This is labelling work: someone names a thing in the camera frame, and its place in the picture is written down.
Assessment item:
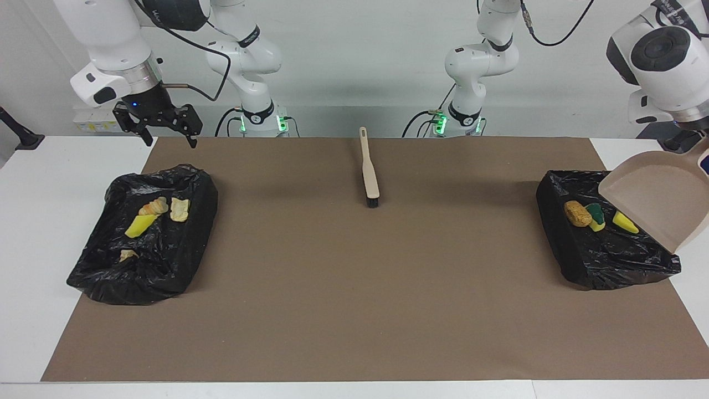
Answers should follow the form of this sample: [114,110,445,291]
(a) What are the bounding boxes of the black bag lined bin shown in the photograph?
[66,164,218,305]
[536,170,682,290]

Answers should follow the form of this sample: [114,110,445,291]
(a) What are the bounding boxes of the brown bread roll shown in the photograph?
[564,200,593,228]

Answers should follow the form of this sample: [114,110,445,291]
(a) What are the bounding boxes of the yellow sponge wedge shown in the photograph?
[125,214,160,239]

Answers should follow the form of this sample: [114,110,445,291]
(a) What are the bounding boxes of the brown table mat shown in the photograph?
[42,137,709,382]

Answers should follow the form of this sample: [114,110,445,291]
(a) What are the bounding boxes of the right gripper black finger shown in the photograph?
[113,104,154,147]
[175,103,203,149]

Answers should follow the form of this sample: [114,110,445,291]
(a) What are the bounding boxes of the dark grey cabinet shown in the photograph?
[637,114,677,140]

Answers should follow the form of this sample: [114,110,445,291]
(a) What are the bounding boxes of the pale striped croissant piece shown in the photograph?
[169,197,191,223]

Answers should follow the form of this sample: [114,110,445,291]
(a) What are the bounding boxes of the beige hand brush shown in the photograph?
[359,126,381,209]

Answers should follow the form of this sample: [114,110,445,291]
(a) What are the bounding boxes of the yellow sponge chunk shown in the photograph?
[585,203,609,233]

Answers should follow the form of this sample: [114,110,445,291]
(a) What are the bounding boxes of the orange striped croissant piece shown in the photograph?
[138,196,169,216]

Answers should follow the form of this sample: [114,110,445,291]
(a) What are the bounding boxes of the white wall socket box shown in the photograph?
[73,106,129,132]

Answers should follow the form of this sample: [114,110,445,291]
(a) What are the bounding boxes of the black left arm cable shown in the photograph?
[520,0,597,47]

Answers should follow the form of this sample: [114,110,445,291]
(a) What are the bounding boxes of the beige plastic dustpan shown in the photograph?
[598,136,709,254]

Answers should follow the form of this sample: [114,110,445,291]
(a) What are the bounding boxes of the yellow notched sponge piece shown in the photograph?
[612,211,640,234]

